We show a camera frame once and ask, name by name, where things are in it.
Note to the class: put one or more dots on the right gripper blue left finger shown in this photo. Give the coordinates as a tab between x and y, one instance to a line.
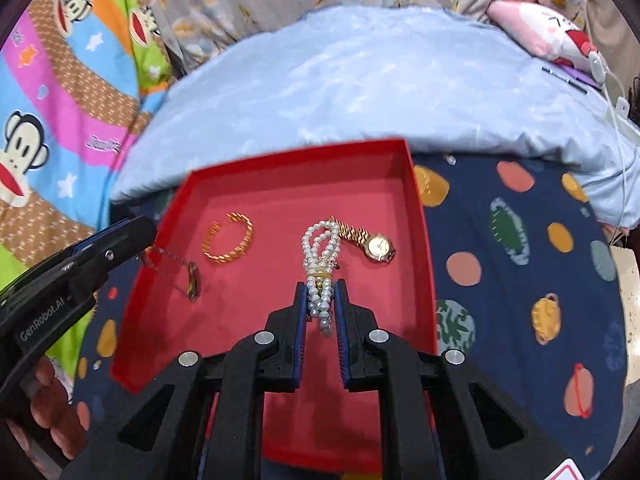
284	366

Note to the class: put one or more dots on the gold wristwatch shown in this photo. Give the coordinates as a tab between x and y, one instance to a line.
376	246

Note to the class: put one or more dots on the pink white plush pillow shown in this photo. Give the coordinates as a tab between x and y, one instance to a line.
543	32

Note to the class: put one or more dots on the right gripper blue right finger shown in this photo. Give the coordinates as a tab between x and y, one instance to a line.
360	369

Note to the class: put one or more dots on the colourful monkey print blanket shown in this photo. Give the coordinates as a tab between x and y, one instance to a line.
80	80

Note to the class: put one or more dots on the silver wristwatch dark dial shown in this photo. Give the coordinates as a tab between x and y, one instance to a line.
183	275

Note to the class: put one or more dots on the left hand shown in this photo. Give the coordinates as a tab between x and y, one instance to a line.
50	410

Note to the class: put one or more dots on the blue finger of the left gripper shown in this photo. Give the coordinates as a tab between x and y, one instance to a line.
86	269
120	241

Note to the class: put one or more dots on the light blue quilt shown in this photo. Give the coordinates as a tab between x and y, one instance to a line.
442	82

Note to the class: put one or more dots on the red jewelry tray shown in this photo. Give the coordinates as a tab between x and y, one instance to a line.
242	223

